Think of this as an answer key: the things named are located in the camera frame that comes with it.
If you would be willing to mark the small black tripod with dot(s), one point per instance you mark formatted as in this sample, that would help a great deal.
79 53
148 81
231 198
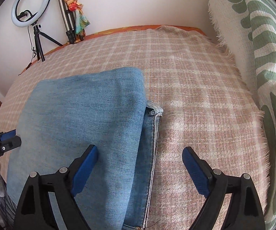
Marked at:
37 37

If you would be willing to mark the pink plaid blanket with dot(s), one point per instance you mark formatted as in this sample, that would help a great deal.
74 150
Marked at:
200 88

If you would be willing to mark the silver folded tripod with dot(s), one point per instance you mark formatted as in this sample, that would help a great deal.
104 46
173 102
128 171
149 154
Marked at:
65 12

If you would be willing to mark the blue denim pants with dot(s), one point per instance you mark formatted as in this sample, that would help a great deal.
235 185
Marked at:
80 105

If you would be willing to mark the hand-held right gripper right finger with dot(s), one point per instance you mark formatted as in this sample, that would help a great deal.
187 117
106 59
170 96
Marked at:
195 170

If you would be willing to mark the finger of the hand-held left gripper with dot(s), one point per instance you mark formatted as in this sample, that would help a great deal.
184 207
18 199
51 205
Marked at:
7 135
8 145

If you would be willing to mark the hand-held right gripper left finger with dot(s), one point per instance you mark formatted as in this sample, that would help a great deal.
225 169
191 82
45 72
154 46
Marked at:
85 170

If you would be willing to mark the green and white blanket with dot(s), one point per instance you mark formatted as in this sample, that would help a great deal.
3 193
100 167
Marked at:
267 52

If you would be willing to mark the colourful patterned scarf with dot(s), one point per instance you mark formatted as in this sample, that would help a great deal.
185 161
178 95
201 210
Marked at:
74 4

